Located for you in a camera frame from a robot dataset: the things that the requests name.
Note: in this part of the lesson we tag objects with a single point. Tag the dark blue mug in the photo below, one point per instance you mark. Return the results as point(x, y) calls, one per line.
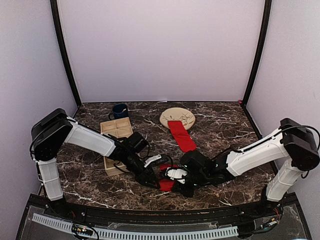
point(119, 111)

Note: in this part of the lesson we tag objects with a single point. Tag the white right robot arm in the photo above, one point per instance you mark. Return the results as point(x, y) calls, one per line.
point(292, 142)

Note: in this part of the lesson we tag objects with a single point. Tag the round beige woven mat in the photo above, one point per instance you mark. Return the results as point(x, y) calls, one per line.
point(183, 115)

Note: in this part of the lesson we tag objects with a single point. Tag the black frame post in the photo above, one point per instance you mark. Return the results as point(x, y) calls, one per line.
point(63, 52)
point(259, 51)

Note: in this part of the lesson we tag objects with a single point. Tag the red sock on mat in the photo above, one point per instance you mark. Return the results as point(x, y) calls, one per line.
point(181, 136)

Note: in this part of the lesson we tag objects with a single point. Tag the black left frame post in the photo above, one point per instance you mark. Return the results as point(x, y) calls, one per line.
point(63, 52)

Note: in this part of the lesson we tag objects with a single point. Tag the black right frame post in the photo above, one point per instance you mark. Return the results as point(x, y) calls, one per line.
point(259, 51)

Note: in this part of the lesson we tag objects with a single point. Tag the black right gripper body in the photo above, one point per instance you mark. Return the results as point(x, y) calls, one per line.
point(201, 178)

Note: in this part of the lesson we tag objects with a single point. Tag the red santa sock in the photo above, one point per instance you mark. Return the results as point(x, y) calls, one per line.
point(165, 183)

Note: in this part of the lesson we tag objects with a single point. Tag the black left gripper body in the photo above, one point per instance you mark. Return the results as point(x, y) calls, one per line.
point(138, 175)

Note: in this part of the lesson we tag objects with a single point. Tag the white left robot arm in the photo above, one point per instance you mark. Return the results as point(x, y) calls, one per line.
point(57, 128)

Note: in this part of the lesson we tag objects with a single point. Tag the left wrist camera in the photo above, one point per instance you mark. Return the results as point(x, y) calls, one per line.
point(137, 142)

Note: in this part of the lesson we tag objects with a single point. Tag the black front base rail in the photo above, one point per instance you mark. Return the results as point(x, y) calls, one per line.
point(99, 213)

